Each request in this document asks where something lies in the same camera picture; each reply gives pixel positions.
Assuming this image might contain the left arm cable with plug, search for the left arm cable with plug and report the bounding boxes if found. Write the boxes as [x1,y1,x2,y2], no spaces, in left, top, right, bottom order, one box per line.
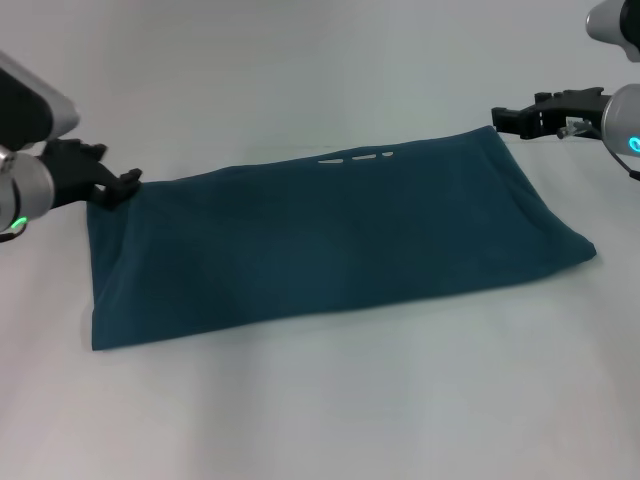
[0,222,27,245]

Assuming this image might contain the right arm cable with plug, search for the right arm cable with plug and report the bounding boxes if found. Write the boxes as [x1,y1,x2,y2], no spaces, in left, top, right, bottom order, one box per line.
[555,117,640,181]

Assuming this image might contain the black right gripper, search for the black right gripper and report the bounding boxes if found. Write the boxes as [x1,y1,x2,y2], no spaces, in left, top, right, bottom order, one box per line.
[490,87,612,141]

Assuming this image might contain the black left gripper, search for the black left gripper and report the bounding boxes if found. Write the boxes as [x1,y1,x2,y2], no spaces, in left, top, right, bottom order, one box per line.
[37,138,145,209]

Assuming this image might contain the blue shirt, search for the blue shirt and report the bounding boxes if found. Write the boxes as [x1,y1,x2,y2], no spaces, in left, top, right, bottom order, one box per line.
[85,125,599,352]

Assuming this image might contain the arm cable with plug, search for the arm cable with plug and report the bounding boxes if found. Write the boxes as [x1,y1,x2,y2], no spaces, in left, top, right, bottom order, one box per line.
[0,222,27,245]
[555,117,640,181]

